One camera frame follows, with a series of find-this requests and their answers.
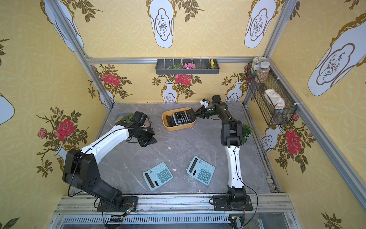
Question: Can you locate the large black calculator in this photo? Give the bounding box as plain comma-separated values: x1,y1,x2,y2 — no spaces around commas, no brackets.
173,108,196,126

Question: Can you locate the light blue calculator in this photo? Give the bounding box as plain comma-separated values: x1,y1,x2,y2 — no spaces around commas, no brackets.
143,162,173,191
172,115,179,126
187,156,215,186

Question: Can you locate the small black calculator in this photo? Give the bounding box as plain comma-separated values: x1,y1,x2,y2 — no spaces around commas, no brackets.
166,115,176,127

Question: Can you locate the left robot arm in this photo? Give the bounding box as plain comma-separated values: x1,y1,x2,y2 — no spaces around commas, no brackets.
63,121,157,209

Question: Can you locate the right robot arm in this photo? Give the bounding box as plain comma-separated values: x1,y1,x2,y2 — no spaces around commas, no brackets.
195,102,247,204

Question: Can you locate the yellow storage box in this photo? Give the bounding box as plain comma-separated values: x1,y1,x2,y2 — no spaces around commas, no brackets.
162,107,196,131

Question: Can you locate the pink tray with plants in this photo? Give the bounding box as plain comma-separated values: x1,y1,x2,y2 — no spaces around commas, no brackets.
114,113,151,127

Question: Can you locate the small potted green plant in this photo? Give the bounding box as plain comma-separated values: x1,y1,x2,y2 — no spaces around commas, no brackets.
241,124,252,145

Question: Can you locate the pink artificial flower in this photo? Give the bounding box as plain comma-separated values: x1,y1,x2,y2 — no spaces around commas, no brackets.
183,63,196,69

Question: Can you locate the glass jar patterned lid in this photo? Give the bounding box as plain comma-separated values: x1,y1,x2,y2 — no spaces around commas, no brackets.
251,56,268,74

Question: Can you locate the glass jar with nuts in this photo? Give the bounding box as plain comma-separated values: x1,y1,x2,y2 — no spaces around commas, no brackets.
254,62,270,83

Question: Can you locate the white crumpled cloth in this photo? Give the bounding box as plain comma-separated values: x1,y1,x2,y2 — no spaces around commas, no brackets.
264,89,286,110

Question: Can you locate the small circuit board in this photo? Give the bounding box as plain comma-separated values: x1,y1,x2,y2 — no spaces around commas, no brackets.
108,216,124,223

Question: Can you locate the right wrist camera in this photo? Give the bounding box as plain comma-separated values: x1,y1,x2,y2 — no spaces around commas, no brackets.
200,99,210,110

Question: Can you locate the grey wall shelf tray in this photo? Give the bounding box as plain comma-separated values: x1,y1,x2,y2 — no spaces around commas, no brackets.
155,58,220,75

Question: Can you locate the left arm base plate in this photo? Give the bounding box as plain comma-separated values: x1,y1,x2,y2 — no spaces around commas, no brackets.
97,196,138,212

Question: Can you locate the black wire wall basket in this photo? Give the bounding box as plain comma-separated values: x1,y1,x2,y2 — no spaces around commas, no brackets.
243,63,297,126

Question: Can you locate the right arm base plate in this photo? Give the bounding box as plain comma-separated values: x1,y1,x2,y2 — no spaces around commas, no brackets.
209,196,254,211

